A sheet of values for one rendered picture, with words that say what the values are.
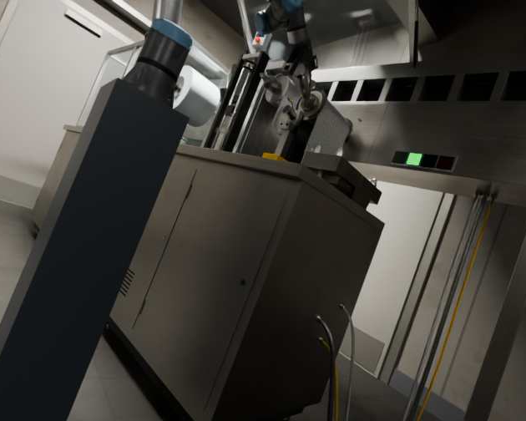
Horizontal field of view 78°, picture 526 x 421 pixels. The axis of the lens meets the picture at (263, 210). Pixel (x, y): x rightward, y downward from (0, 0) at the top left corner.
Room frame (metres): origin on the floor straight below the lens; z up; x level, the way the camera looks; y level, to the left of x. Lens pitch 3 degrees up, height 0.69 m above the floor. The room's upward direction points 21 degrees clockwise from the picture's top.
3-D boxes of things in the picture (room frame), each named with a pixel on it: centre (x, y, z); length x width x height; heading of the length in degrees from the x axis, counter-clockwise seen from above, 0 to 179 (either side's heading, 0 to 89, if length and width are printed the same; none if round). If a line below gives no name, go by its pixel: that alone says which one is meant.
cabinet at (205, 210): (2.02, 0.62, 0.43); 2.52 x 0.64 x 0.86; 46
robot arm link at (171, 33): (0.91, 0.42, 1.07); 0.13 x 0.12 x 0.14; 24
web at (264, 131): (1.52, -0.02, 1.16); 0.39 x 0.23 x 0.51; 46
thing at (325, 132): (1.38, -0.15, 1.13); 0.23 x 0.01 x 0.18; 136
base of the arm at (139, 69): (0.90, 0.42, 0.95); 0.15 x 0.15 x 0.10
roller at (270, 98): (1.61, 0.06, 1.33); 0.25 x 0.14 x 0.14; 136
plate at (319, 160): (1.33, -0.27, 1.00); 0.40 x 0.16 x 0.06; 136
